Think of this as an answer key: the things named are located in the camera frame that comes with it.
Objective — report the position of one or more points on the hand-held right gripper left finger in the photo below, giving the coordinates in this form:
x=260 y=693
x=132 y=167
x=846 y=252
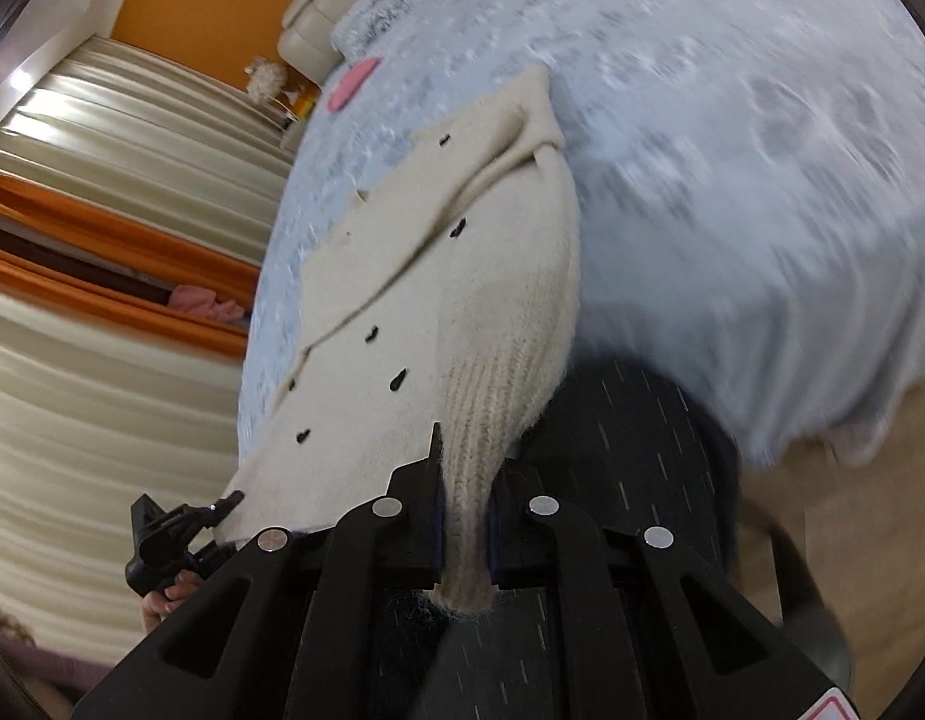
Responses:
x=434 y=517

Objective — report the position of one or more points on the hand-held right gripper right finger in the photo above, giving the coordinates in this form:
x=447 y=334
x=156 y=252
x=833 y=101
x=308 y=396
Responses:
x=494 y=532

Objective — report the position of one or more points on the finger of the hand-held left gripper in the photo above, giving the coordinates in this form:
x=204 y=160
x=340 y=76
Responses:
x=166 y=532

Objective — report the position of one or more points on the beige towel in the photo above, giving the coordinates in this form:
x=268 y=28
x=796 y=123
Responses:
x=402 y=277

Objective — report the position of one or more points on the person's left forearm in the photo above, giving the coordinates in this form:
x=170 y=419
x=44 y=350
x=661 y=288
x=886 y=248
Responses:
x=49 y=679

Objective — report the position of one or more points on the person's left hand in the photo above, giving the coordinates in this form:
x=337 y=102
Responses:
x=166 y=598

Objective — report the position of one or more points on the cream curtain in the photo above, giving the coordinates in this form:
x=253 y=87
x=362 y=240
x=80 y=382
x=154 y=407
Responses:
x=94 y=427
x=132 y=120

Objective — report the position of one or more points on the person's dark dashed pants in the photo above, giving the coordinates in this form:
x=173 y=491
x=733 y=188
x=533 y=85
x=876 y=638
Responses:
x=642 y=427

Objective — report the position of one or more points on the pink crumpled cloth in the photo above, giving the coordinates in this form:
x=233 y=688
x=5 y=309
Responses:
x=207 y=301

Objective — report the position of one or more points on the orange curtain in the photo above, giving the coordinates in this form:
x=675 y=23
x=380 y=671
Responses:
x=94 y=214
x=94 y=292

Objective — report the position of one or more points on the white nightstand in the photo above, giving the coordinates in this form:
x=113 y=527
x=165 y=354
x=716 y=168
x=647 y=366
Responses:
x=297 y=124

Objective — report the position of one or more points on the grey butterfly print blanket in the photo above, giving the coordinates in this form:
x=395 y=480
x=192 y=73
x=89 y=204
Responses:
x=732 y=165

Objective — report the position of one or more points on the pink flat cloth item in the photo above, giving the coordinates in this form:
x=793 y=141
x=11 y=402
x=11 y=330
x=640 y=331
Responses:
x=351 y=84

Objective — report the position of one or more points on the white dried flower bunch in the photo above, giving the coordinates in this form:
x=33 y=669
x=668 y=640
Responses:
x=267 y=79

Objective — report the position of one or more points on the cream padded headboard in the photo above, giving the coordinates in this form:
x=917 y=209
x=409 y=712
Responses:
x=319 y=7

